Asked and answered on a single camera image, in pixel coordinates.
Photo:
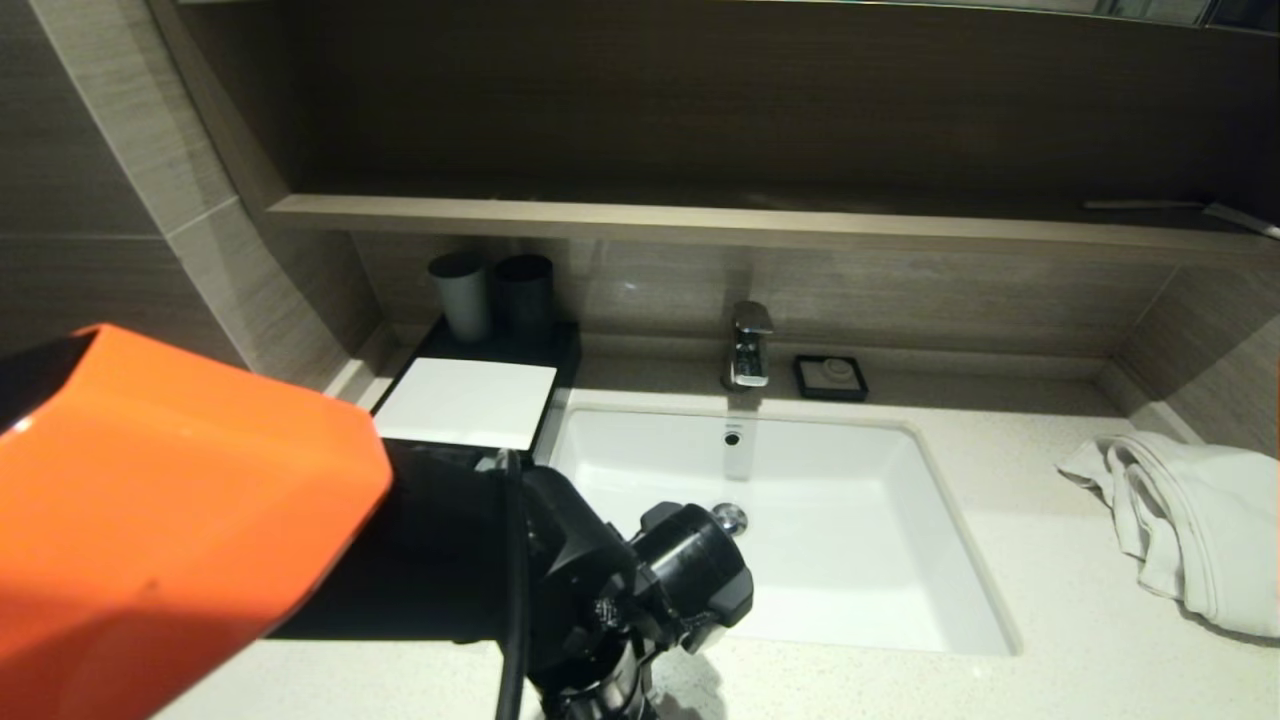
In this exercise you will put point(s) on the black soap dish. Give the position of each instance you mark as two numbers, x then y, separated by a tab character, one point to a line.
800	385

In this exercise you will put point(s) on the chrome faucet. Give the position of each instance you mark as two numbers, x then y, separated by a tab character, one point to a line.
748	350

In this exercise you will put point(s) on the wooden wall shelf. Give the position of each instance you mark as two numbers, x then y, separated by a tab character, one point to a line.
700	225

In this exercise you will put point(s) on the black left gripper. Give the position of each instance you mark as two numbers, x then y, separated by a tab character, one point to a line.
600	695

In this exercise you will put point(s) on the round white soap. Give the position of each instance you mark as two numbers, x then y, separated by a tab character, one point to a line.
832	374

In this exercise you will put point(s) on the black amenity drawer box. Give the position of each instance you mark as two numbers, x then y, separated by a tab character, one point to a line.
560	345

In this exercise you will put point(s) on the wall mirror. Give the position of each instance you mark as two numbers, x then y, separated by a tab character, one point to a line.
1150	8

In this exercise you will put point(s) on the grey cup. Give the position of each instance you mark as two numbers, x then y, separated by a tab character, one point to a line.
462	300

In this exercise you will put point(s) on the white flat sheet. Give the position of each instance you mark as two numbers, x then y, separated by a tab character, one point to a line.
470	405

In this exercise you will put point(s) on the chrome drain stopper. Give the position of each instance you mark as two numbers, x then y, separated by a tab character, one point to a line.
735	515

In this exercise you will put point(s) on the white towel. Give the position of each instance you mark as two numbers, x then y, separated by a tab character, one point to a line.
1210	520

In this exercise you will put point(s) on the dark brown cup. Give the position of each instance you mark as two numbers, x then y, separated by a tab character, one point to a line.
525	295

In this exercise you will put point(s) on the white ceramic sink basin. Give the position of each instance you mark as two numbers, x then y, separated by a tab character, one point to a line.
850	560

